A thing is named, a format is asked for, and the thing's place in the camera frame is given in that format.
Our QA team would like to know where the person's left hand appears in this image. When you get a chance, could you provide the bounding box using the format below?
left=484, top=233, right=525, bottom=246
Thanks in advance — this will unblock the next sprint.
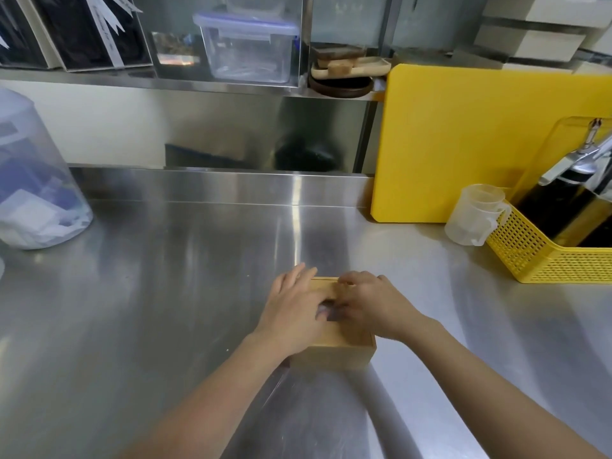
left=254, top=263, right=334, bottom=355

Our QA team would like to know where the small wooden box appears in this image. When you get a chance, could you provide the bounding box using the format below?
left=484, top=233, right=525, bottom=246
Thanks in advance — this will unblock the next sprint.
left=290, top=276, right=377, bottom=373

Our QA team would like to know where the stainless steel wall shelf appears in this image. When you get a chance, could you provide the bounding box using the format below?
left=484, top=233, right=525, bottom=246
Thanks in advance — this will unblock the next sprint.
left=0, top=0, right=397, bottom=102

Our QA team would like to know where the clear plastic measuring cup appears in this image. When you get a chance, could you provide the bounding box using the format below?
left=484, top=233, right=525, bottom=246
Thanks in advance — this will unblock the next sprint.
left=445, top=184, right=513, bottom=247

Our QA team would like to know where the yellow perforated plastic basket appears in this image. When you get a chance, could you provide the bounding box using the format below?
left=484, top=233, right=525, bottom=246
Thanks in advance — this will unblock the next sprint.
left=486, top=116, right=612, bottom=284

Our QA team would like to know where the clear lidded storage container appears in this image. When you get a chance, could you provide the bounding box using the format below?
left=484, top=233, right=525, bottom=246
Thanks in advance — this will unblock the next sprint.
left=193, top=12, right=300, bottom=84

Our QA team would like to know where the dark wooden tray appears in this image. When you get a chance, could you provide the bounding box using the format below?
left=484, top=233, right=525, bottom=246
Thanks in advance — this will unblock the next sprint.
left=310, top=43, right=368, bottom=68

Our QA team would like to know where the person's right forearm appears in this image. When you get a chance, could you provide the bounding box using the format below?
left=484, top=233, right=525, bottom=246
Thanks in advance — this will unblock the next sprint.
left=404, top=317, right=612, bottom=459

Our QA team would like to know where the dark oil bottle with spout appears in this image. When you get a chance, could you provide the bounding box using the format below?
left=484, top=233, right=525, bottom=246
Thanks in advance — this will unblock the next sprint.
left=515, top=119, right=612, bottom=244

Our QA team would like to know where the person's right hand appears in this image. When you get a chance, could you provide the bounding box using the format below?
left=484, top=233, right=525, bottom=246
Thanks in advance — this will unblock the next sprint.
left=316, top=271, right=441, bottom=342

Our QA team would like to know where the large translucent plastic container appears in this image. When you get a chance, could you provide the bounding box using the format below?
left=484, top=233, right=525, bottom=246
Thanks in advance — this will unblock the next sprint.
left=0, top=88, right=94, bottom=250

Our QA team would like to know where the person's left forearm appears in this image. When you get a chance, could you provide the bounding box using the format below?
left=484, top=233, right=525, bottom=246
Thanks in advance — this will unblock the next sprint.
left=114, top=332, right=307, bottom=459

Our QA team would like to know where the black box with white ribbon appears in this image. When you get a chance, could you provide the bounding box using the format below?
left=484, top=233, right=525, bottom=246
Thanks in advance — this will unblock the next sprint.
left=0, top=0, right=60, bottom=70
left=30, top=0, right=154, bottom=72

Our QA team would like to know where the yellow cutting board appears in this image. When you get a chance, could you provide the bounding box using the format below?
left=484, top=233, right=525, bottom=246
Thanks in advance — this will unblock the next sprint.
left=371, top=64, right=612, bottom=223

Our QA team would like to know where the dark round wooden plate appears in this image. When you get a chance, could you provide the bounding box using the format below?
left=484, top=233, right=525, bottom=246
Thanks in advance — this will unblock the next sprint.
left=308, top=74, right=375, bottom=99

